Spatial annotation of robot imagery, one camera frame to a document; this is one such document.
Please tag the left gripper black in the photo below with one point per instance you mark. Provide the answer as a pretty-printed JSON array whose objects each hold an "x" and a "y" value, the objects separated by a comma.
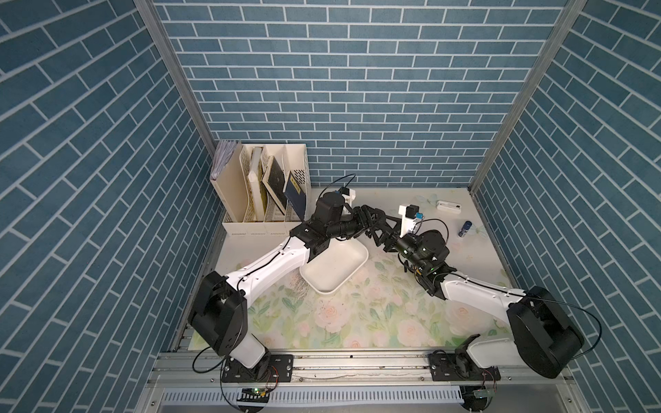
[{"x": 357, "y": 229}]

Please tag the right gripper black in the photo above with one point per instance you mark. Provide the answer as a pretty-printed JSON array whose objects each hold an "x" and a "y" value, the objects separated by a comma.
[{"x": 391, "y": 237}]

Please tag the round black tape measure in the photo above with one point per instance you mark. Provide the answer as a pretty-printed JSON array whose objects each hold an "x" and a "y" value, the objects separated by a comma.
[{"x": 373, "y": 218}]

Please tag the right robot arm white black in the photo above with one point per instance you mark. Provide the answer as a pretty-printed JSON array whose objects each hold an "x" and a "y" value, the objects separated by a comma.
[{"x": 542, "y": 337}]

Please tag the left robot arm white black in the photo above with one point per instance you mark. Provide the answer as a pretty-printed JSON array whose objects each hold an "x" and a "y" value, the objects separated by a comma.
[{"x": 219, "y": 312}]

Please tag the white storage tray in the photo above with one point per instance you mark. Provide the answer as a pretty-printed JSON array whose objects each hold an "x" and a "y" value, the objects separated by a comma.
[{"x": 331, "y": 269}]

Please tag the white rectangular box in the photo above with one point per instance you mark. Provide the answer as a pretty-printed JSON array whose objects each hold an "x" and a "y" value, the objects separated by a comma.
[{"x": 449, "y": 207}]

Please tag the blue cover book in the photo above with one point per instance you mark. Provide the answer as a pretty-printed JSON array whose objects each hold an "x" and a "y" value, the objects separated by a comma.
[{"x": 296, "y": 196}]

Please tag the floral table mat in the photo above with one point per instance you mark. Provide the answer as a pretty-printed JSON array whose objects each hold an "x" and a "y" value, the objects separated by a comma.
[{"x": 379, "y": 307}]

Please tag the small blue bottle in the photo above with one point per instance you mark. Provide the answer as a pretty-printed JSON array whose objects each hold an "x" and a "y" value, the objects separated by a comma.
[{"x": 465, "y": 229}]

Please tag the white plastic file organizer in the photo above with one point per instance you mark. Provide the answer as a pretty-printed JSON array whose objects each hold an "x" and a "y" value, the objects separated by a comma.
[{"x": 292, "y": 158}]

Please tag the black cover book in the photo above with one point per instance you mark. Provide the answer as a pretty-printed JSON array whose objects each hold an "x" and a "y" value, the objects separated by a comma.
[{"x": 274, "y": 182}]

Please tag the white and yellow book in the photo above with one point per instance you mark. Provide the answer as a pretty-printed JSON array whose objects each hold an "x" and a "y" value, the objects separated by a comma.
[{"x": 255, "y": 180}]

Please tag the beige file folder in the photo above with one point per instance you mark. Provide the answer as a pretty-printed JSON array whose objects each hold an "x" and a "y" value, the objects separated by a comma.
[{"x": 227, "y": 178}]

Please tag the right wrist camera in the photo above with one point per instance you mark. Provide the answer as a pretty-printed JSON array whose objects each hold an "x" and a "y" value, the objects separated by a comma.
[{"x": 410, "y": 219}]

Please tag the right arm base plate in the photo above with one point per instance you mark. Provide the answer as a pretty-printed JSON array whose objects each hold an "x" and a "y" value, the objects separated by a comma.
[{"x": 452, "y": 367}]

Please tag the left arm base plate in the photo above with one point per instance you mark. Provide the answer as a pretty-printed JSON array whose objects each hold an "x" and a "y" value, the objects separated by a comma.
[{"x": 263, "y": 369}]

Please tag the aluminium mounting rail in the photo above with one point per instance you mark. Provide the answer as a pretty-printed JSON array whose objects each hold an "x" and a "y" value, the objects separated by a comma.
[{"x": 353, "y": 380}]

